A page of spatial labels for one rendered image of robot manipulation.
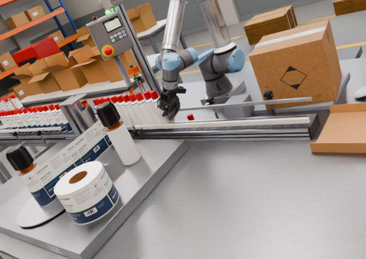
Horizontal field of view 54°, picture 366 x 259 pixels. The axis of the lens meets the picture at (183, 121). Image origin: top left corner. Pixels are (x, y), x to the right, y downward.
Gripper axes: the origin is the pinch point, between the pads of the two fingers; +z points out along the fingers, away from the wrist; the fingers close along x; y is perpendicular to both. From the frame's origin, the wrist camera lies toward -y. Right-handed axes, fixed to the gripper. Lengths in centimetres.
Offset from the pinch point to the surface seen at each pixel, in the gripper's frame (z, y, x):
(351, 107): -33, -12, 73
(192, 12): 221, -537, -292
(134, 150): 0.4, 28.2, -1.1
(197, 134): -1.7, 5.4, 18.0
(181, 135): 3.1, 5.5, 9.6
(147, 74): -9.0, -11.8, -23.2
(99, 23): -35, -3, -45
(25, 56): 245, -230, -463
